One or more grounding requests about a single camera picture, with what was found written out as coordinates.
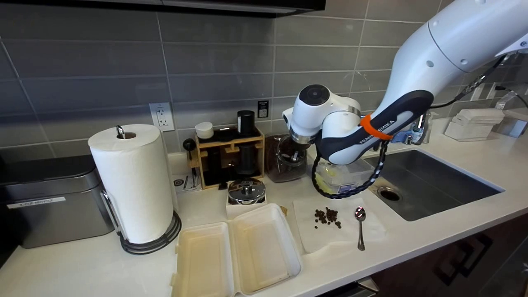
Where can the glass coffee bean jar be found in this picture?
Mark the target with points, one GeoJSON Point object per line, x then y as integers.
{"type": "Point", "coordinates": [277, 172]}

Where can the white paper towel roll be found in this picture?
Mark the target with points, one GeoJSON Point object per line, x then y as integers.
{"type": "Point", "coordinates": [132, 182]}
{"type": "Point", "coordinates": [158, 243]}

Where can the stainless steel sink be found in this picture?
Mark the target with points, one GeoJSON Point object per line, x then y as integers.
{"type": "Point", "coordinates": [439, 184]}

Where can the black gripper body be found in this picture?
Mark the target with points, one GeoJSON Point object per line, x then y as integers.
{"type": "Point", "coordinates": [297, 149]}

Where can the black cylinder canister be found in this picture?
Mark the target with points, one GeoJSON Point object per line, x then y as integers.
{"type": "Point", "coordinates": [244, 123]}

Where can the black round knob tool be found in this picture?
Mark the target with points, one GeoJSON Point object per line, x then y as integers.
{"type": "Point", "coordinates": [190, 146]}

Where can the white rectangular box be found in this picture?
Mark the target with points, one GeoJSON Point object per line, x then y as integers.
{"type": "Point", "coordinates": [475, 125]}

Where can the pile of coffee beans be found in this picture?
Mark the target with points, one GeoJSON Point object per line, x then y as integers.
{"type": "Point", "coordinates": [328, 217]}

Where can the open foam clamshell container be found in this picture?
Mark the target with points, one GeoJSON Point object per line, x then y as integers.
{"type": "Point", "coordinates": [257, 248]}

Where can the white wall outlet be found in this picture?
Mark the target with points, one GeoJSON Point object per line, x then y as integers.
{"type": "Point", "coordinates": [160, 116]}

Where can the dark overhead cabinet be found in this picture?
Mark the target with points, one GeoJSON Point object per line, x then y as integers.
{"type": "Point", "coordinates": [165, 6]}

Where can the small white paper napkin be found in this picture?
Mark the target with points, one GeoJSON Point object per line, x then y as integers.
{"type": "Point", "coordinates": [373, 220]}

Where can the tall chrome faucet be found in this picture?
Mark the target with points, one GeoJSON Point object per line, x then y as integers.
{"type": "Point", "coordinates": [422, 130]}

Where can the small white cup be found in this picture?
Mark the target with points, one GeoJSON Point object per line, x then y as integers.
{"type": "Point", "coordinates": [203, 131]}

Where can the wooden coffee tool organizer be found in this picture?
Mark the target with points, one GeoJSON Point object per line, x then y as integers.
{"type": "Point", "coordinates": [228, 144]}

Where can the clear plastic storage container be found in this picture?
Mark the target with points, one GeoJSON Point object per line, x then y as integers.
{"type": "Point", "coordinates": [347, 177]}

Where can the dark base cabinet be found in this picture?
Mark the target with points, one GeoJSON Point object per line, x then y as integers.
{"type": "Point", "coordinates": [417, 275]}

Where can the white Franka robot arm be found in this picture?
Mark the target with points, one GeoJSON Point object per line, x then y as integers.
{"type": "Point", "coordinates": [455, 39]}

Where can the round metal jar lid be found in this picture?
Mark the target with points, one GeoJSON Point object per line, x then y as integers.
{"type": "Point", "coordinates": [246, 191]}

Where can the blue cloth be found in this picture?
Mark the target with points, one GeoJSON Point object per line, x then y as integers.
{"type": "Point", "coordinates": [404, 138]}

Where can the stainless steel countertop appliance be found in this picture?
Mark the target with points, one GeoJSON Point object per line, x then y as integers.
{"type": "Point", "coordinates": [50, 204]}

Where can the black wall outlet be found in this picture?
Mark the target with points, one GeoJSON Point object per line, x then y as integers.
{"type": "Point", "coordinates": [262, 110]}

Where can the large white paper sheet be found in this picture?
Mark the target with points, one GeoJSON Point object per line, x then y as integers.
{"type": "Point", "coordinates": [307, 237]}

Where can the silver metal spoon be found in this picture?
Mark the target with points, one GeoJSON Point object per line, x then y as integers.
{"type": "Point", "coordinates": [360, 214]}

